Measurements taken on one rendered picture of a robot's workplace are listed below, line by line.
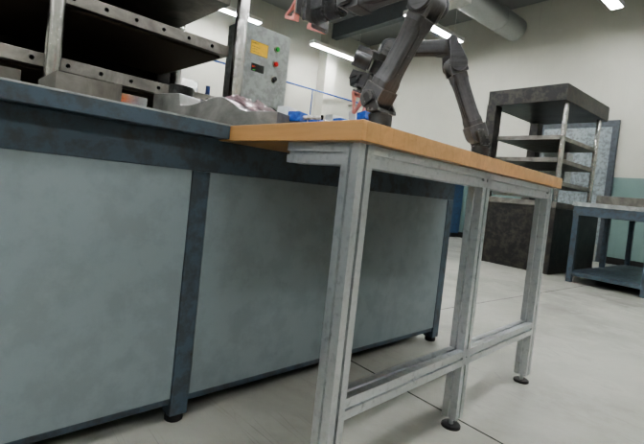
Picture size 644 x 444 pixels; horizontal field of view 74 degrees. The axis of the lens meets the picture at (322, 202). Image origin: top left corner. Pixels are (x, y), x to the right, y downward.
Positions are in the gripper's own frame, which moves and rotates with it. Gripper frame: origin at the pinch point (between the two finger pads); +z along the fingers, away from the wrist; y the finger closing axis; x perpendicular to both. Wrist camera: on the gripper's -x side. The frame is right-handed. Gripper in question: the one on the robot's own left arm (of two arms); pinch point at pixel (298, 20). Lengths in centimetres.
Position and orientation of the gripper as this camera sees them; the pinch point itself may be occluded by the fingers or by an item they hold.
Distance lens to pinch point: 153.0
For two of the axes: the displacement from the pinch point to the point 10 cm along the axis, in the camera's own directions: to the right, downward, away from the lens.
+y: -7.0, -0.5, -7.1
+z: -7.0, -0.8, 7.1
